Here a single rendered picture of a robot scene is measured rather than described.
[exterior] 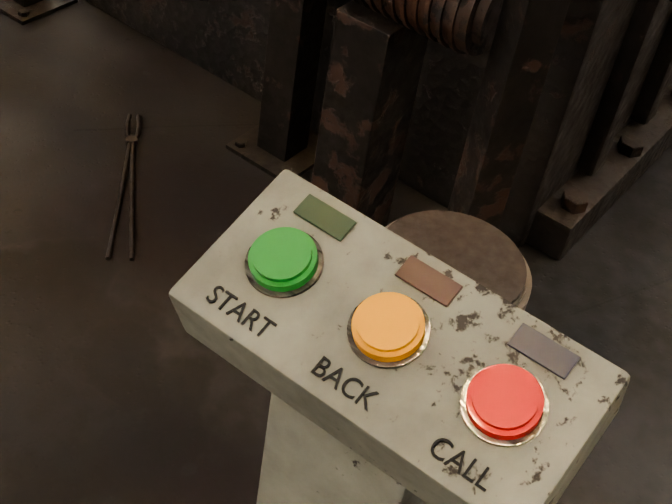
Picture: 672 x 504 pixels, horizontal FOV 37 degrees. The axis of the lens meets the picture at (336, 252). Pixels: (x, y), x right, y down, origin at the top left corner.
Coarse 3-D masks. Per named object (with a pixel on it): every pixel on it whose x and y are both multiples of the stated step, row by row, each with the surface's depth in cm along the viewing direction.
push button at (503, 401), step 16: (496, 368) 53; (512, 368) 53; (480, 384) 52; (496, 384) 52; (512, 384) 52; (528, 384) 52; (480, 400) 52; (496, 400) 52; (512, 400) 52; (528, 400) 52; (480, 416) 52; (496, 416) 51; (512, 416) 51; (528, 416) 51; (496, 432) 51; (512, 432) 51; (528, 432) 52
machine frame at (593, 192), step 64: (128, 0) 183; (192, 0) 172; (256, 0) 163; (576, 0) 128; (640, 0) 138; (256, 64) 170; (320, 64) 161; (448, 64) 145; (576, 64) 133; (640, 64) 145; (448, 128) 151; (576, 128) 146; (640, 128) 171; (448, 192) 158; (512, 192) 150; (576, 192) 152
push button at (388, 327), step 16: (368, 304) 55; (384, 304) 55; (400, 304) 55; (416, 304) 56; (352, 320) 55; (368, 320) 55; (384, 320) 55; (400, 320) 55; (416, 320) 55; (368, 336) 54; (384, 336) 54; (400, 336) 54; (416, 336) 55; (368, 352) 54; (384, 352) 54; (400, 352) 54
